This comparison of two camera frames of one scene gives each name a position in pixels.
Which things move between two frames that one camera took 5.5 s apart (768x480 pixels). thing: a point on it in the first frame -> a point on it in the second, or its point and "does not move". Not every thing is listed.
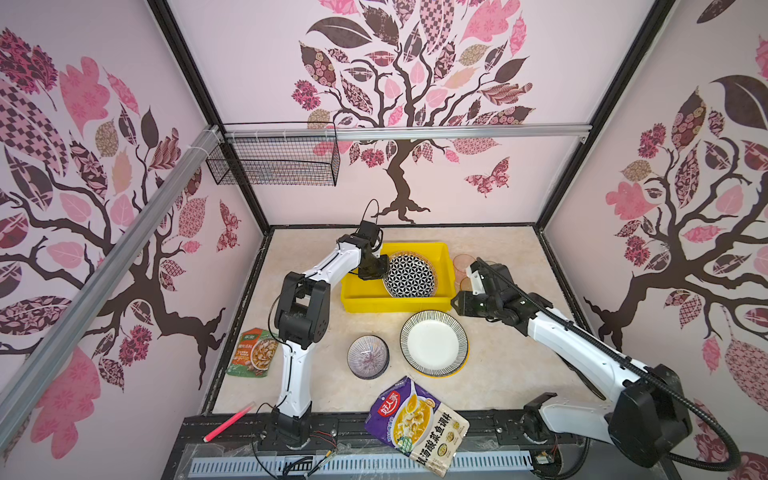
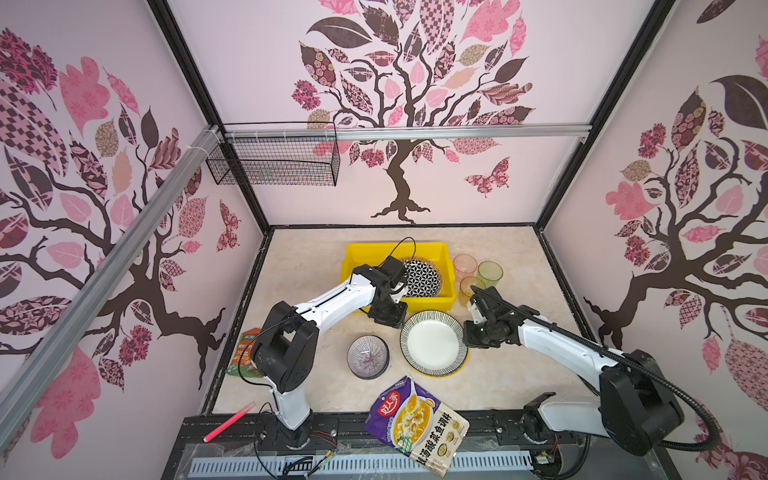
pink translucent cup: [462, 262] does not move
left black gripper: [380, 272] -> [395, 320]
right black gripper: [462, 306] -> [468, 338]
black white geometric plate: [410, 275] does not move
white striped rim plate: [434, 343] does not move
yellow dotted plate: [449, 374] does not move
